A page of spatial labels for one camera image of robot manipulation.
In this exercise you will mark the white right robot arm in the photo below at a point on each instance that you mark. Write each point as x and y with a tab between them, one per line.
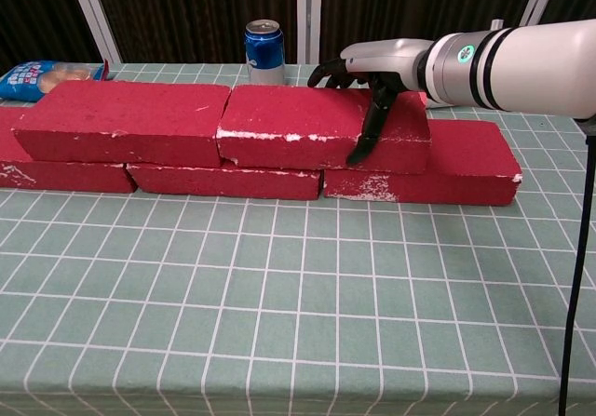
531	67

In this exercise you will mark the green checked tablecloth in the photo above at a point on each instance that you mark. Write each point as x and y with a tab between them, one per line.
279	318

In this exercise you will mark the blue snack bag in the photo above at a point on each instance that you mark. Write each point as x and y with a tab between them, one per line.
28	81

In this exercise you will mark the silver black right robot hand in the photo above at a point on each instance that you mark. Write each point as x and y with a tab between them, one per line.
391	57

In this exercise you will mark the blue soda can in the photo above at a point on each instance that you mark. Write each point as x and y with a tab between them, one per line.
265	53

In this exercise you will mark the red foam brick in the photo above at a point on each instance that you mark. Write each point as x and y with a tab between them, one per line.
121	118
65	178
465	155
223	183
298	118

